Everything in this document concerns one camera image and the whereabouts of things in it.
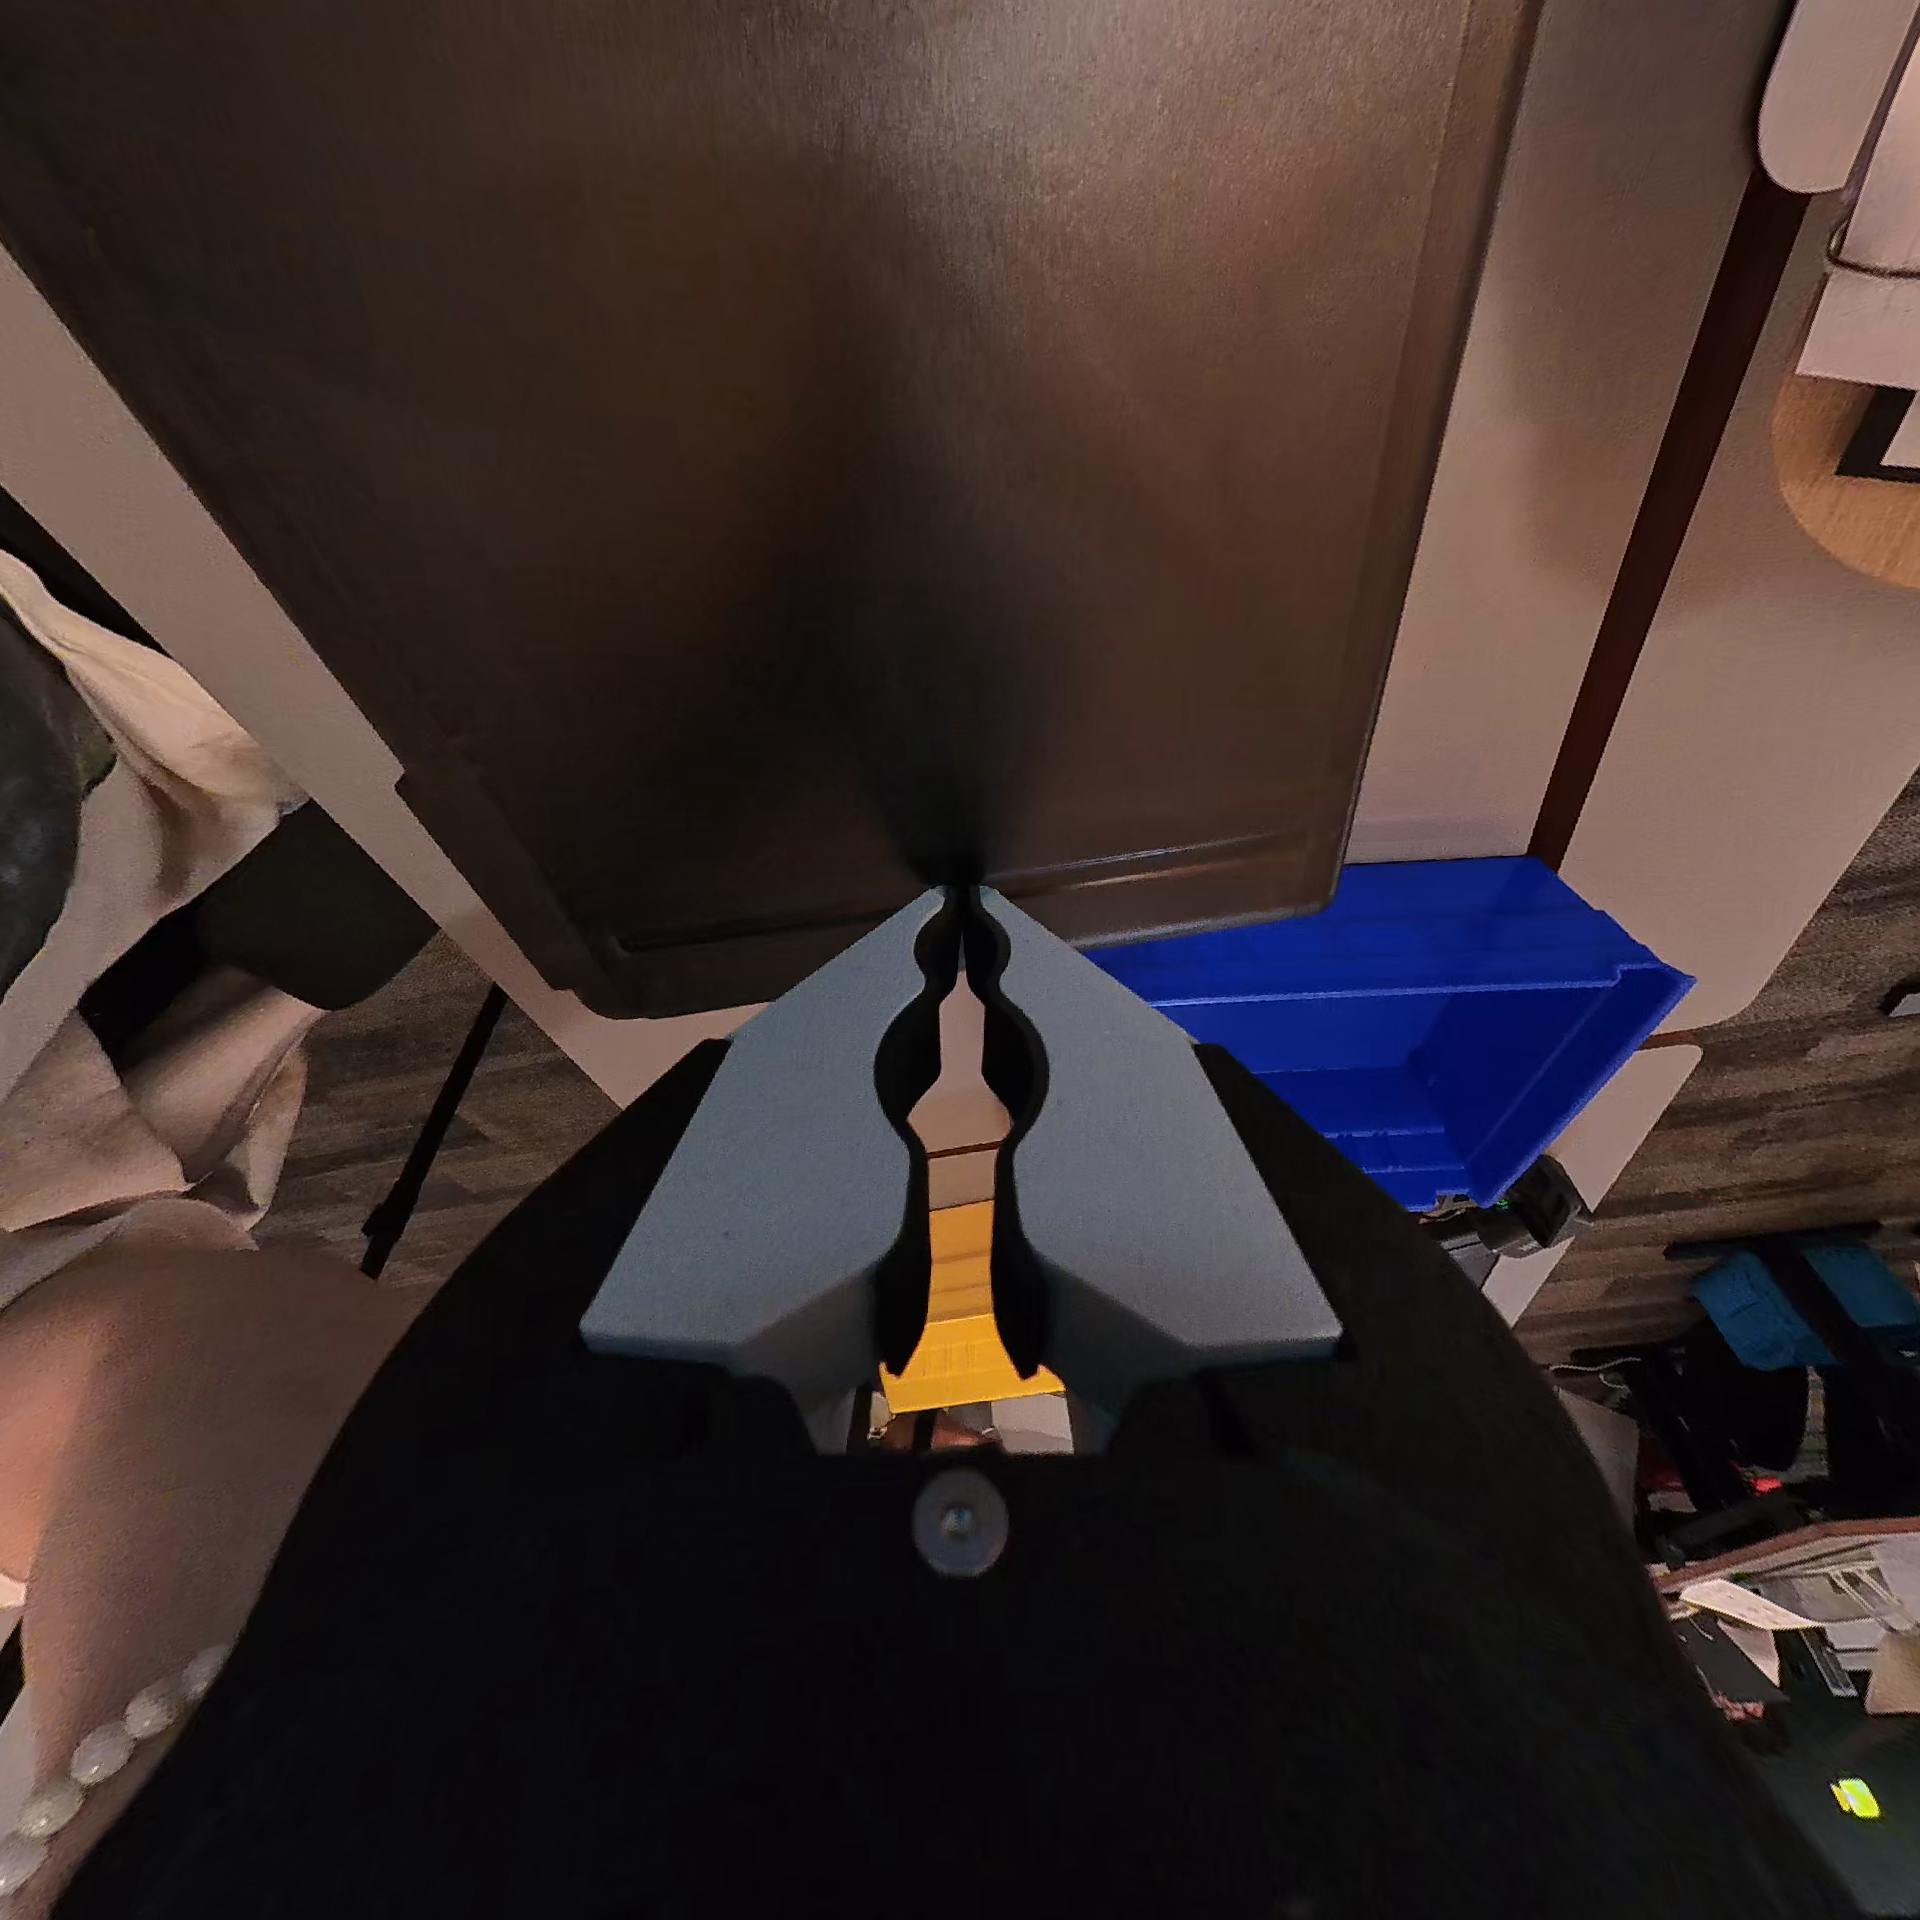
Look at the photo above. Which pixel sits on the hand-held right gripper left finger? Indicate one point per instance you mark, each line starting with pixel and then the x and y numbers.
pixel 764 1201

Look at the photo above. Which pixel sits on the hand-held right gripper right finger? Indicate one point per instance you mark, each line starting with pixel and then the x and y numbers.
pixel 1172 1201

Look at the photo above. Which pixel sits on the black drawer cabinet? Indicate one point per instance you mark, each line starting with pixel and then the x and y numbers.
pixel 751 452

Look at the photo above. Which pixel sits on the person's left forearm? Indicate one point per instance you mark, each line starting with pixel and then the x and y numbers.
pixel 166 1424

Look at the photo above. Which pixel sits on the yellow storage bin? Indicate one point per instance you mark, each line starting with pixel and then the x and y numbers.
pixel 960 1306

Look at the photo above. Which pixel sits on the blue storage bin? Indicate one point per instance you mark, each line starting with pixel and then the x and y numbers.
pixel 1350 974

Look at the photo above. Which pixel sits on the black tripod leg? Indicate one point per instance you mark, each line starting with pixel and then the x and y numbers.
pixel 435 1125

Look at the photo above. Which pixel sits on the small black clamp device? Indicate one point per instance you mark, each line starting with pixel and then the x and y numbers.
pixel 1531 1207

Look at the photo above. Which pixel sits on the black chair armrest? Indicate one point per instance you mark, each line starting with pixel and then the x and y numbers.
pixel 317 914

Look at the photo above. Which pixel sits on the blue and black cart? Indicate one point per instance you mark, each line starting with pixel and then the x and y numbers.
pixel 1756 1306

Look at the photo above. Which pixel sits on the pile of white papers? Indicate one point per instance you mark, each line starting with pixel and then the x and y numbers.
pixel 1800 1613

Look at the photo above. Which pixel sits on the round wooden table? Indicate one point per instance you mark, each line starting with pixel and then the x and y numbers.
pixel 1846 517

